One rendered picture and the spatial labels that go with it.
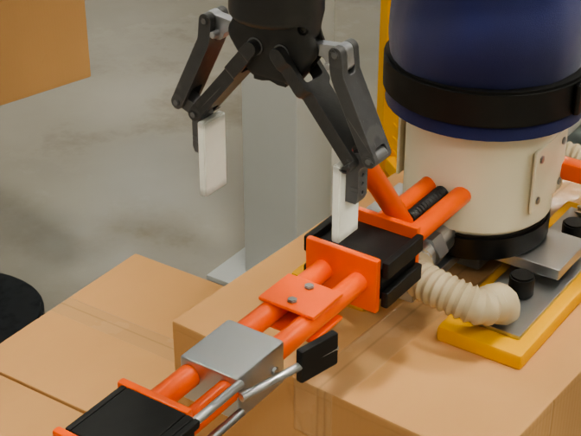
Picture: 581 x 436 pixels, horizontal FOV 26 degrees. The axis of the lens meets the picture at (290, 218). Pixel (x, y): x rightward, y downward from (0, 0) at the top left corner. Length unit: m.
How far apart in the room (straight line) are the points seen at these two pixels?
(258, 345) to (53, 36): 1.73
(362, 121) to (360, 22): 3.93
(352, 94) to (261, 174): 2.10
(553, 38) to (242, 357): 0.46
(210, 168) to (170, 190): 2.57
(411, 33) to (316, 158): 1.76
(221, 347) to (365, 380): 0.25
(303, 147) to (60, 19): 0.66
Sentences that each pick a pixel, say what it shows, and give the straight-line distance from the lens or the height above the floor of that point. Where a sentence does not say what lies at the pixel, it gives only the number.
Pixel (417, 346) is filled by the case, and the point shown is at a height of 0.94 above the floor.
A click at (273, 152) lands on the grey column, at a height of 0.38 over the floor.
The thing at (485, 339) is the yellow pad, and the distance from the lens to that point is 1.34.
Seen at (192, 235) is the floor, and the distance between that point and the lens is 3.42.
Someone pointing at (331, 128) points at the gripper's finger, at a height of 1.30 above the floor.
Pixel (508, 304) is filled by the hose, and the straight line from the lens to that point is 1.32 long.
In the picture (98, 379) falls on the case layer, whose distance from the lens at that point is 1.99.
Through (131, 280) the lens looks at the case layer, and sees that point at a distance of 2.22.
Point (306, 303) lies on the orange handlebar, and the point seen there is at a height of 1.09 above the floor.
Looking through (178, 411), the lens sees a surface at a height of 1.10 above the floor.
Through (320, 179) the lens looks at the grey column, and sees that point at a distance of 3.10.
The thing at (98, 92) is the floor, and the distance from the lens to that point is 4.31.
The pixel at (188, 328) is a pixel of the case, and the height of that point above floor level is 0.94.
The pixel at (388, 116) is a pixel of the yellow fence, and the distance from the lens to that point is 3.48.
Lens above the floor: 1.72
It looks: 29 degrees down
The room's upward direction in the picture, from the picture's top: straight up
